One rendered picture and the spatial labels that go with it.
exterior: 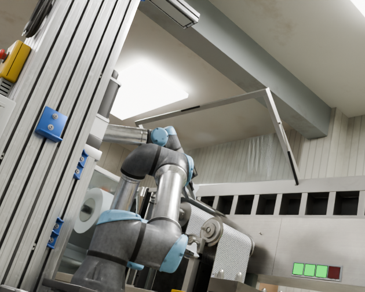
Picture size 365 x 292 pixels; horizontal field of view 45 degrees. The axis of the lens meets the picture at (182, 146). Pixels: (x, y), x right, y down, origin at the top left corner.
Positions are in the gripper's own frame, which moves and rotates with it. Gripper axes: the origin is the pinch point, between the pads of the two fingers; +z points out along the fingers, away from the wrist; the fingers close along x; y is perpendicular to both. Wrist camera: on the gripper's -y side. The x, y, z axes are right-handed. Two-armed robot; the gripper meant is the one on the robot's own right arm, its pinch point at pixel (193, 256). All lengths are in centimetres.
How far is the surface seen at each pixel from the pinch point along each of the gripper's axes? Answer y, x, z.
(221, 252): 7.1, -0.3, 17.2
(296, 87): 175, 51, 119
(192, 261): 0.1, 9.1, 8.8
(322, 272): 9, -37, 45
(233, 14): 184, 52, 31
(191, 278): -7.8, 7.8, 10.0
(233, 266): 3.8, -0.3, 27.6
